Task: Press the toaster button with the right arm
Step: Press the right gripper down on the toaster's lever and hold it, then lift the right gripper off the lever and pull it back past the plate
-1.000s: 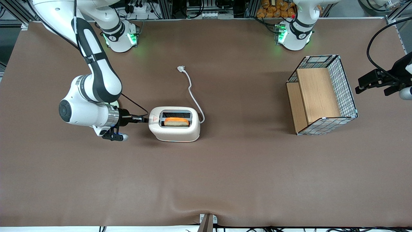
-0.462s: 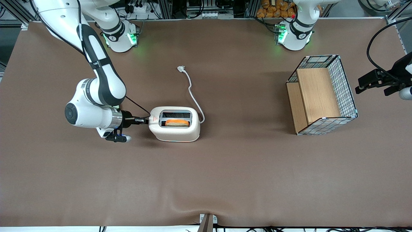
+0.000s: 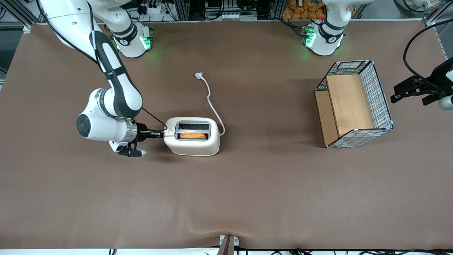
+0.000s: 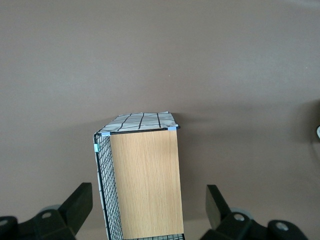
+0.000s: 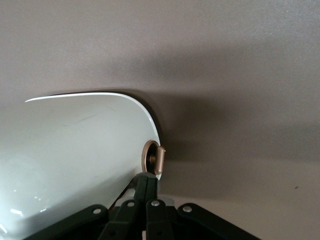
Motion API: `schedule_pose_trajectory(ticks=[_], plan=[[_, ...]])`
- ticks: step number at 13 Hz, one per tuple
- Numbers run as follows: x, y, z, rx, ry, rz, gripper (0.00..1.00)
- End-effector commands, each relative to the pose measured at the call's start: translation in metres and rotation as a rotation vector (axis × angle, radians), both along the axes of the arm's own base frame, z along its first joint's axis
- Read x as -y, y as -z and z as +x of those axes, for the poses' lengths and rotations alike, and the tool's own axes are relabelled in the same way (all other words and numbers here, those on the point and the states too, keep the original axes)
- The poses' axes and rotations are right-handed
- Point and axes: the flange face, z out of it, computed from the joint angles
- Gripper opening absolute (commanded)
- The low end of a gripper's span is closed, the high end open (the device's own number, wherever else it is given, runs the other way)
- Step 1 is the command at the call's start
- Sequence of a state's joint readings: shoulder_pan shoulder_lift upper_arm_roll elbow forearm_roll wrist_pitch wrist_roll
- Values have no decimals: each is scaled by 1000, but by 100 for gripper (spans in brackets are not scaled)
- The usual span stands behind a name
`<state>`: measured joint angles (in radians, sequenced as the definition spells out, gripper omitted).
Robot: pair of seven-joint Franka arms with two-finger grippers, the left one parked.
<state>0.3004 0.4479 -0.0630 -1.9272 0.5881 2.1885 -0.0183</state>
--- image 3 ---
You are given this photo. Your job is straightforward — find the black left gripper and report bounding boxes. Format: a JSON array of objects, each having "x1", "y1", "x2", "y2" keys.
[{"x1": 390, "y1": 57, "x2": 453, "y2": 106}]

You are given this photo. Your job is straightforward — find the toast slice with orange crust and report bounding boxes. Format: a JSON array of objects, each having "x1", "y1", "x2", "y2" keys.
[{"x1": 179, "y1": 132, "x2": 209, "y2": 140}]

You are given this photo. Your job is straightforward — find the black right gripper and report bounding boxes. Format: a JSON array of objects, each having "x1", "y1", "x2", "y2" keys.
[{"x1": 136, "y1": 123, "x2": 164, "y2": 143}]

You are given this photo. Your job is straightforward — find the white two-slot toaster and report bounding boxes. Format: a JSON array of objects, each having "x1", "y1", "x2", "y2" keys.
[{"x1": 163, "y1": 117, "x2": 221, "y2": 157}]

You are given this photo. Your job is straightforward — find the white power strip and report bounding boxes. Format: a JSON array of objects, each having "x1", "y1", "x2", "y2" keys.
[{"x1": 146, "y1": 3, "x2": 171, "y2": 15}]

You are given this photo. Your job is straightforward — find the black wire mesh basket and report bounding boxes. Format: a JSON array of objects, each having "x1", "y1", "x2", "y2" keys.
[{"x1": 314, "y1": 60, "x2": 394, "y2": 149}]

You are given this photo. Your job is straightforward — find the metal table edge bracket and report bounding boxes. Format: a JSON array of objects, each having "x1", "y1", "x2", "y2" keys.
[{"x1": 219, "y1": 234, "x2": 240, "y2": 255}]

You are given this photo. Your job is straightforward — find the bag of orange bread rolls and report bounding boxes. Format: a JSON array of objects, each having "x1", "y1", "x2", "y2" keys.
[{"x1": 282, "y1": 0, "x2": 327, "y2": 21}]

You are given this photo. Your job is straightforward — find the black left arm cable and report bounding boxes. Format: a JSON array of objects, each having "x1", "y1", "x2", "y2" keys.
[{"x1": 403, "y1": 19, "x2": 453, "y2": 89}]

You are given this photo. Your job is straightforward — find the white toaster cord with plug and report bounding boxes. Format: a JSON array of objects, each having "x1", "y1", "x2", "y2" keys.
[{"x1": 195, "y1": 72, "x2": 226, "y2": 136}]

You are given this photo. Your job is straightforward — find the light wooden shelf board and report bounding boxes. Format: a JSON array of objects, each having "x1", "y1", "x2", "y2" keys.
[{"x1": 315, "y1": 74, "x2": 376, "y2": 147}]

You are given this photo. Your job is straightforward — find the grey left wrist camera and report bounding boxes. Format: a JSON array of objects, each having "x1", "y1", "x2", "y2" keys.
[{"x1": 438, "y1": 95, "x2": 453, "y2": 111}]

